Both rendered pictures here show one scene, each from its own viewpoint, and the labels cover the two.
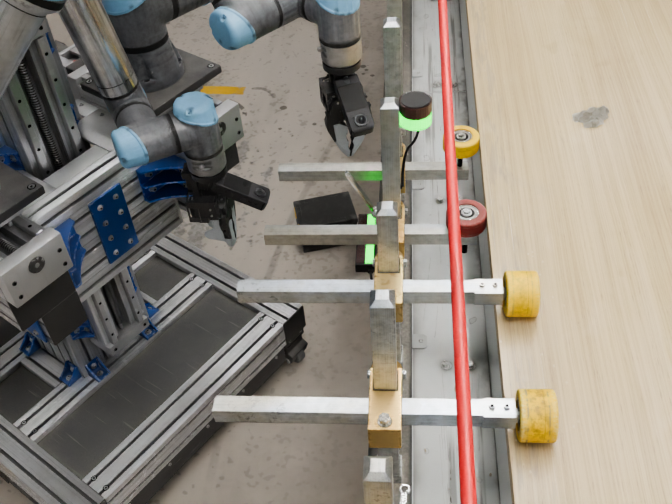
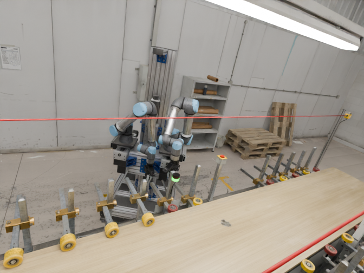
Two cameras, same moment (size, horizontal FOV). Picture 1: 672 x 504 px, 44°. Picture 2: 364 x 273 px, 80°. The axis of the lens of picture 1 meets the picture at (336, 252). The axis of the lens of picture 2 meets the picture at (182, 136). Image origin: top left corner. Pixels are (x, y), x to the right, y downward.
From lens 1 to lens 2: 1.27 m
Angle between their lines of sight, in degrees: 44
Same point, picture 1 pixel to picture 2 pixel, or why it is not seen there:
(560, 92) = (230, 215)
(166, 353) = (146, 204)
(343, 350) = not seen: hidden behind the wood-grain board
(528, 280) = (148, 216)
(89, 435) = (121, 201)
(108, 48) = (150, 132)
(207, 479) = not seen: hidden behind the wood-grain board
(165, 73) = (169, 149)
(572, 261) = (169, 230)
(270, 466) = not seen: hidden behind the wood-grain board
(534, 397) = (112, 224)
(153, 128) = (144, 147)
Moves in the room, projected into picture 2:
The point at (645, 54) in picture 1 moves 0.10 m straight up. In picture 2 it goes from (263, 229) to (267, 220)
